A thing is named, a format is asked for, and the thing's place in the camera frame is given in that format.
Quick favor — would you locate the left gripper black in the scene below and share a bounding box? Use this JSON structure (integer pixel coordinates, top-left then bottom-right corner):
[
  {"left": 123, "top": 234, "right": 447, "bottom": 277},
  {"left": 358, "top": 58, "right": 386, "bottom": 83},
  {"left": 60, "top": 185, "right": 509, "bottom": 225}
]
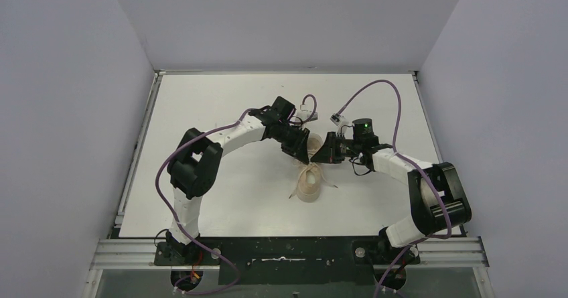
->
[{"left": 273, "top": 122, "right": 309, "bottom": 164}]

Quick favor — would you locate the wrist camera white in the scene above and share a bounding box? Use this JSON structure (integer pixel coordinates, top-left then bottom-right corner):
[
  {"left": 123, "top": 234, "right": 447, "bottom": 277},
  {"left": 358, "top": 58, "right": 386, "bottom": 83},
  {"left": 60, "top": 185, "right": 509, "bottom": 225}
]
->
[
  {"left": 295, "top": 104, "right": 318, "bottom": 123},
  {"left": 330, "top": 113, "right": 351, "bottom": 129}
]

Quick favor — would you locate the aluminium frame rail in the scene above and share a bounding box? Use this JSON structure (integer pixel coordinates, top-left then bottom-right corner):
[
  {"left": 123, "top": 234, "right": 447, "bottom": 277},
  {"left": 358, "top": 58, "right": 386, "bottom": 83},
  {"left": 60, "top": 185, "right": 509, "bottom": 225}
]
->
[{"left": 83, "top": 70, "right": 494, "bottom": 297}]

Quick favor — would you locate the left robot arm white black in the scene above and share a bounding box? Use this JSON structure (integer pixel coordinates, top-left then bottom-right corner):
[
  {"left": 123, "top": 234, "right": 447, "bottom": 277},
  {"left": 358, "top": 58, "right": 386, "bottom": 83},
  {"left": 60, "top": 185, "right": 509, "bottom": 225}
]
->
[{"left": 163, "top": 96, "right": 317, "bottom": 264}]

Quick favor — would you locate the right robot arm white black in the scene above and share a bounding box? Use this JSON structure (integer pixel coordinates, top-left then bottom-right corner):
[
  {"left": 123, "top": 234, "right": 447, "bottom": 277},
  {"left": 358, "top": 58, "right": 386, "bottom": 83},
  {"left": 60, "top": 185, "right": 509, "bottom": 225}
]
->
[{"left": 310, "top": 118, "right": 472, "bottom": 263}]

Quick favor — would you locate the beige lace sneaker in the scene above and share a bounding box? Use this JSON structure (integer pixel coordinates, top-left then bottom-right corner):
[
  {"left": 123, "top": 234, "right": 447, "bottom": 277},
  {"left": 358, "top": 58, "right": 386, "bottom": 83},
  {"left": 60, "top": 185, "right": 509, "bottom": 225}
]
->
[{"left": 292, "top": 134, "right": 324, "bottom": 203}]

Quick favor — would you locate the cream shoelace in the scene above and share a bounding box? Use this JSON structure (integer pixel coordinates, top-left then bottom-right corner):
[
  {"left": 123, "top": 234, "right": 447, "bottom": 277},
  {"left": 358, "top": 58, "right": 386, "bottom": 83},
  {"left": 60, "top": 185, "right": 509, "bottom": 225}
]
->
[{"left": 289, "top": 163, "right": 338, "bottom": 203}]

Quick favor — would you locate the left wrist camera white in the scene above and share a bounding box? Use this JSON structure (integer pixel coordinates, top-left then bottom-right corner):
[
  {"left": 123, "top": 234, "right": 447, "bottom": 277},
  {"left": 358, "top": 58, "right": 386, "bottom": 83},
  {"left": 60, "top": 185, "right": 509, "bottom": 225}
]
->
[{"left": 295, "top": 104, "right": 318, "bottom": 123}]

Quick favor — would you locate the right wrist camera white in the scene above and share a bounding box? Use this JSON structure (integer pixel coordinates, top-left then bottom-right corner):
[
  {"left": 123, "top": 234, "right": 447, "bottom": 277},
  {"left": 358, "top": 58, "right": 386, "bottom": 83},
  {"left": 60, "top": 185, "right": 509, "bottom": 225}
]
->
[{"left": 330, "top": 113, "right": 351, "bottom": 129}]

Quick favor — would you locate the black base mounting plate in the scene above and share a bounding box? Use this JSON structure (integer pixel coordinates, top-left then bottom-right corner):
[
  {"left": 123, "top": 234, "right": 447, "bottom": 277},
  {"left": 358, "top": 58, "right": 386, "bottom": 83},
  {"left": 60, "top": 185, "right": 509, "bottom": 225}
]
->
[{"left": 154, "top": 236, "right": 421, "bottom": 290}]

